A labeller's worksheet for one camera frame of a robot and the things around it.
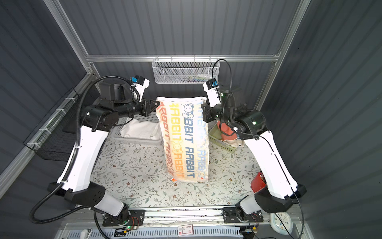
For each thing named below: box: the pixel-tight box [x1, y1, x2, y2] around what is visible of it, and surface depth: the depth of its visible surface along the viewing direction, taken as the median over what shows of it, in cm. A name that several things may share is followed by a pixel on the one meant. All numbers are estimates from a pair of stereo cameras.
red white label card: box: [177, 224, 193, 237], surface depth 71 cm
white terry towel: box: [120, 117, 163, 140], surface depth 107 cm
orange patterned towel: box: [156, 96, 209, 184], surface depth 69 cm
